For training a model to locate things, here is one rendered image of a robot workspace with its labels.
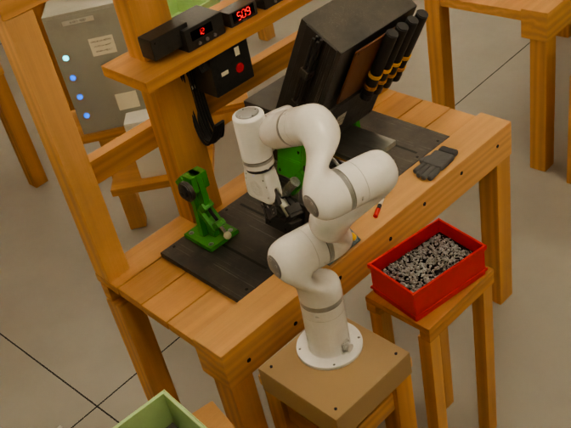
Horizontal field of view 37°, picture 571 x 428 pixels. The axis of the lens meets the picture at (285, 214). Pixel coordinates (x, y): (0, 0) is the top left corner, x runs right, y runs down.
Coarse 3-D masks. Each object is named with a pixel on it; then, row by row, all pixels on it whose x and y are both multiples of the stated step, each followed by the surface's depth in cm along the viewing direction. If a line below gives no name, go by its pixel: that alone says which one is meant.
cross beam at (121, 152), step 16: (272, 48) 321; (288, 48) 323; (256, 64) 314; (272, 64) 320; (256, 80) 317; (208, 96) 303; (224, 96) 308; (144, 128) 288; (112, 144) 283; (128, 144) 285; (144, 144) 290; (96, 160) 278; (112, 160) 283; (128, 160) 288; (96, 176) 280
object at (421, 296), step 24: (408, 240) 273; (432, 240) 276; (456, 240) 275; (384, 264) 271; (408, 264) 269; (432, 264) 267; (456, 264) 259; (480, 264) 267; (384, 288) 266; (408, 288) 261; (432, 288) 257; (456, 288) 265; (408, 312) 260
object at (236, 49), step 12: (240, 48) 280; (216, 60) 274; (228, 60) 278; (240, 60) 282; (204, 72) 278; (216, 72) 276; (228, 72) 279; (240, 72) 284; (252, 72) 287; (204, 84) 282; (216, 84) 278; (228, 84) 281; (216, 96) 280
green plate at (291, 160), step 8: (280, 152) 285; (288, 152) 282; (296, 152) 279; (304, 152) 280; (280, 160) 286; (288, 160) 283; (296, 160) 281; (304, 160) 282; (280, 168) 288; (288, 168) 285; (296, 168) 282; (288, 176) 286
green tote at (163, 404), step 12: (156, 396) 232; (168, 396) 231; (144, 408) 230; (156, 408) 233; (168, 408) 236; (180, 408) 227; (132, 420) 228; (144, 420) 231; (156, 420) 235; (168, 420) 238; (180, 420) 233; (192, 420) 223
